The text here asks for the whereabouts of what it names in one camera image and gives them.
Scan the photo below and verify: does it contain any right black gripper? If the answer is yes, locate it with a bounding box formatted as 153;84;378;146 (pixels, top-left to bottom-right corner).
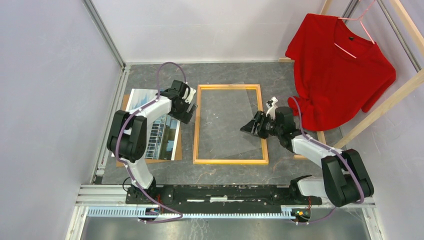
240;110;283;140

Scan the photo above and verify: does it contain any yellow wooden picture frame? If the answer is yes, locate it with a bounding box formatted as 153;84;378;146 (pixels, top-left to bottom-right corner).
192;84;269;165

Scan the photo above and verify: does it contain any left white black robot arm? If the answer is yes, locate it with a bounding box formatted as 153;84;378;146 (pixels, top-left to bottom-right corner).
106;80;197;204

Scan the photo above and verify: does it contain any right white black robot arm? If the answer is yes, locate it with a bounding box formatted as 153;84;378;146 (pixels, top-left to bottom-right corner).
240;106;375;207

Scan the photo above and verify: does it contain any building photo print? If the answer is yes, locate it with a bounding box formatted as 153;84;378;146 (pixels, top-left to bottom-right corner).
124;88;180;160

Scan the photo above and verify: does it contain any brown cardboard backing board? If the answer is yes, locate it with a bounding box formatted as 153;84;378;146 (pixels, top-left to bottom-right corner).
121;94;183;164

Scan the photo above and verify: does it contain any red t-shirt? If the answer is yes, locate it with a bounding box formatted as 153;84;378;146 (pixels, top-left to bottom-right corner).
285;13;396;131

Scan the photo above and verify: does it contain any wooden clothes rack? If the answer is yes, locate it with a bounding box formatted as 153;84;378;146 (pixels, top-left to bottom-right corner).
278;0;424;161

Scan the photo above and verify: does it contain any pink clothes hanger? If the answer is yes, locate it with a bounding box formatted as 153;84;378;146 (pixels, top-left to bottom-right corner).
333;0;377;60

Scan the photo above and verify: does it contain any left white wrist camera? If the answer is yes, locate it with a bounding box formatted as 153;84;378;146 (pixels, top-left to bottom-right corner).
183;86;196;104

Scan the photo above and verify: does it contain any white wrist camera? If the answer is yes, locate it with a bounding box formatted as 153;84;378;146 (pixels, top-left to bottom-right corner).
183;86;196;104
266;96;278;120

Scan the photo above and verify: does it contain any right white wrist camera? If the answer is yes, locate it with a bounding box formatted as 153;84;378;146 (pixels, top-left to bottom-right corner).
266;96;278;120

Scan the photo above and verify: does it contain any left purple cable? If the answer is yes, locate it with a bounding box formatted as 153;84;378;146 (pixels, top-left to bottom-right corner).
115;61;188;225

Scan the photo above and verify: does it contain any purple cable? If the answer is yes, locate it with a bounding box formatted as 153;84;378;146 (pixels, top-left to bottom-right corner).
290;96;366;226
115;61;188;225

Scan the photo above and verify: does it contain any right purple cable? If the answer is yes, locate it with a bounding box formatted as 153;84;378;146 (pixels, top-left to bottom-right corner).
290;96;366;226

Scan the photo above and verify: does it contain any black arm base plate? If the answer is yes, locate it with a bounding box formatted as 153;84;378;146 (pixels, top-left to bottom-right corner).
125;184;323;215

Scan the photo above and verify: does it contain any aluminium rail frame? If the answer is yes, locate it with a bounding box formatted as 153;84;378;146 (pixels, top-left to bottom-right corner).
64;0;385;240

